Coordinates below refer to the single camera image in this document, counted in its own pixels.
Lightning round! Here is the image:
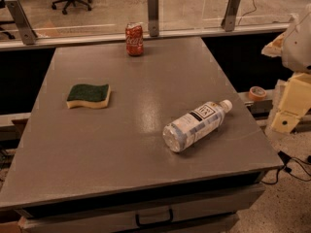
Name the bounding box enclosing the green and yellow sponge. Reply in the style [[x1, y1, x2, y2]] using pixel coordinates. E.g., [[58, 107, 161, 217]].
[[66, 84, 111, 109]]

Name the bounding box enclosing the metal bracket post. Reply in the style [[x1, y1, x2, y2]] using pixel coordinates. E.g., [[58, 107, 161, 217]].
[[148, 0, 159, 37], [5, 0, 37, 45], [221, 0, 241, 32]]

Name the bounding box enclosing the black cable on floor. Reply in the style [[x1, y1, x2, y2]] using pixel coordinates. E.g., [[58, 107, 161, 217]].
[[260, 150, 311, 185]]

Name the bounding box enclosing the roll of tan tape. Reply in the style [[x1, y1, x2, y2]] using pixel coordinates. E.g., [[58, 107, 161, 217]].
[[249, 86, 267, 101]]

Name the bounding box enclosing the grey drawer with black handle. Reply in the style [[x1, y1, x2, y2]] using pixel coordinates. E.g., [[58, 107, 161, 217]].
[[18, 183, 264, 233]]

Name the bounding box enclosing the red soda can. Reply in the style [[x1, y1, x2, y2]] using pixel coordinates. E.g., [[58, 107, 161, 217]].
[[125, 22, 144, 56]]

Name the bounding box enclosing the right metal bracket post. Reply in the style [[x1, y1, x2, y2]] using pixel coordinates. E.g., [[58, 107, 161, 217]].
[[221, 0, 241, 32]]

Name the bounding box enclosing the middle metal bracket post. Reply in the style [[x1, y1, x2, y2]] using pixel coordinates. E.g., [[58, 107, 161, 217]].
[[148, 0, 159, 37]]

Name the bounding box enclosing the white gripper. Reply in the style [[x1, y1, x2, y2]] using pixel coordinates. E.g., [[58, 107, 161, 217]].
[[261, 4, 311, 133]]

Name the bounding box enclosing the metal window ledge rail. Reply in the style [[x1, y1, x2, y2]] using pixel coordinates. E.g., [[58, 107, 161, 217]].
[[0, 22, 291, 51]]

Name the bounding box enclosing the clear plastic water bottle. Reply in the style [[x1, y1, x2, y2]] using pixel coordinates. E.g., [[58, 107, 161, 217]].
[[162, 100, 232, 152]]

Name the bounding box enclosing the left metal bracket post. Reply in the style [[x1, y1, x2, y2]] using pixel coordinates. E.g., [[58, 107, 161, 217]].
[[5, 0, 37, 45]]

